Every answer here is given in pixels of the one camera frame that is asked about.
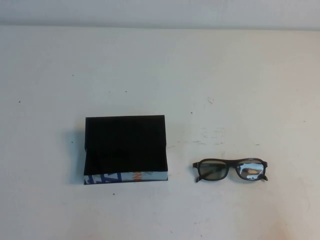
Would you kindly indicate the black frame glasses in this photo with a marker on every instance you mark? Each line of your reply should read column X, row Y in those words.
column 212, row 168

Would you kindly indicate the black printed glasses case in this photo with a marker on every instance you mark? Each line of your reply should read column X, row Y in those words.
column 125, row 142

